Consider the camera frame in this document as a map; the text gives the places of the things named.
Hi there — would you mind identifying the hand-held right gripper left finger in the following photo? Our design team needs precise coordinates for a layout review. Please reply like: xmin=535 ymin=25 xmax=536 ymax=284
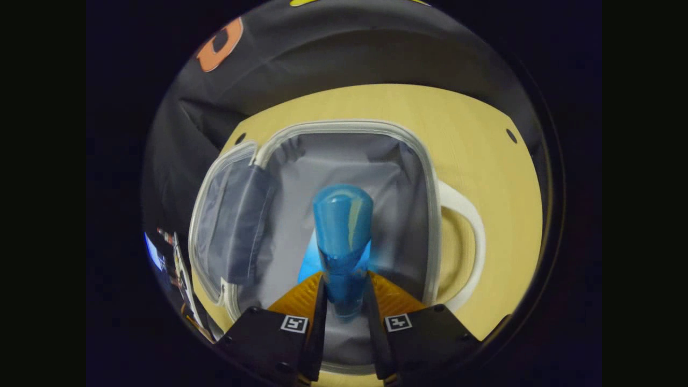
xmin=215 ymin=271 xmax=327 ymax=387

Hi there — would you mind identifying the computer monitor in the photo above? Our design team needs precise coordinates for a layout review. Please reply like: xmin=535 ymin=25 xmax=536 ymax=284
xmin=144 ymin=232 xmax=165 ymax=273

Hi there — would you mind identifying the black backdrop cloth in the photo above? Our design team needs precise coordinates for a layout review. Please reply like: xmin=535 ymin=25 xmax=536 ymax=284
xmin=142 ymin=0 xmax=549 ymax=242

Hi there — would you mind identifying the white side desk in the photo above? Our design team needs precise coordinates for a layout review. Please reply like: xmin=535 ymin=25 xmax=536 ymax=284
xmin=171 ymin=231 xmax=217 ymax=340

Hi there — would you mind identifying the blue round-capped bottle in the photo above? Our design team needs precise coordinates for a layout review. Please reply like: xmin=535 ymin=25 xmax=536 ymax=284
xmin=313 ymin=184 xmax=374 ymax=322

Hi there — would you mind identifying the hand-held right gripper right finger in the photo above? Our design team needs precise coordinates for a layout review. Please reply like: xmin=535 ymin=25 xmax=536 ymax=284
xmin=365 ymin=269 xmax=482 ymax=385

